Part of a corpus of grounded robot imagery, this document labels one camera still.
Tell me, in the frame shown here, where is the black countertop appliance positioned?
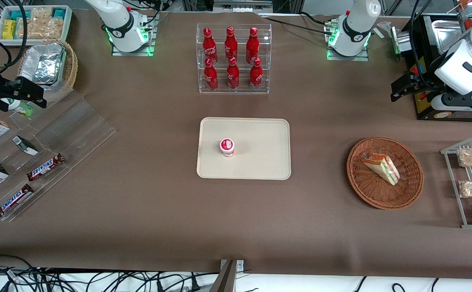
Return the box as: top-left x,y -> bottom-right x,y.
412,14 -> 472,121

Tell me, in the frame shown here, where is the beige plastic tray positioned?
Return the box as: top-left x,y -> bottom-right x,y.
196,117 -> 292,180

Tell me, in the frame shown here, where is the brown table cover sheet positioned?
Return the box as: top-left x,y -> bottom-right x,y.
0,8 -> 472,280

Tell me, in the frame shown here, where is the clear acrylic stepped stand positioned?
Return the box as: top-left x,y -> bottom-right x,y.
0,91 -> 117,222

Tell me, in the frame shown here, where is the deep tan wicker basket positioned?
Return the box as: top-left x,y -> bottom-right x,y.
16,39 -> 78,104

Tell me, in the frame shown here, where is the thin black cable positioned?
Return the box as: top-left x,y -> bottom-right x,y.
260,11 -> 339,30
0,254 -> 36,273

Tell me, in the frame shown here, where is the clear acrylic bottle rack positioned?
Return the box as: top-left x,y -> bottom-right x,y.
196,23 -> 272,94

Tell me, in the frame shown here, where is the silver foil container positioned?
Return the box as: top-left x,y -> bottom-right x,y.
19,44 -> 66,85

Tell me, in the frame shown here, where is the clear cracker snack bag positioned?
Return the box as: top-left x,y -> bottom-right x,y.
26,7 -> 64,40

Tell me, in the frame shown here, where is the green white plastic bottle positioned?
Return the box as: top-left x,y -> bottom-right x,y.
0,97 -> 34,118

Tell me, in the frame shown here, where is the aluminium frame structure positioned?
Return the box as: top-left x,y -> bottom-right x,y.
181,0 -> 306,15

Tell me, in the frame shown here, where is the triangle sandwich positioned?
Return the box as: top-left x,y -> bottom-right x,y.
361,152 -> 401,186

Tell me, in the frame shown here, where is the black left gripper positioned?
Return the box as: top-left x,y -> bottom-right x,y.
390,74 -> 444,102

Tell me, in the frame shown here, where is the yellow snack packet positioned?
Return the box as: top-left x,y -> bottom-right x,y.
2,19 -> 17,40

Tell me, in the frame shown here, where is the round shallow brown wicker basket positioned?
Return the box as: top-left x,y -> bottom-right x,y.
346,136 -> 424,210

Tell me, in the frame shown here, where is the red soda can in bin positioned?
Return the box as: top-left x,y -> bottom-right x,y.
204,58 -> 219,91

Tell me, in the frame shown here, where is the Snickers chocolate bar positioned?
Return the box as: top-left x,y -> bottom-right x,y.
0,184 -> 34,219
26,153 -> 65,182

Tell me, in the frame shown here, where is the grey mounting post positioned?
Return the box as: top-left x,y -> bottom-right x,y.
210,259 -> 245,292

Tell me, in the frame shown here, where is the thick black cable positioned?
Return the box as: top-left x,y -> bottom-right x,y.
0,0 -> 29,74
410,0 -> 433,86

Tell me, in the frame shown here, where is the white plastic bin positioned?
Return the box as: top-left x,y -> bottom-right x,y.
0,5 -> 73,45

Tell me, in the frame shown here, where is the red cola bottle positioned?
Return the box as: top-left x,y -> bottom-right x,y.
249,58 -> 263,91
225,26 -> 238,64
246,27 -> 260,64
226,57 -> 240,90
202,27 -> 218,65

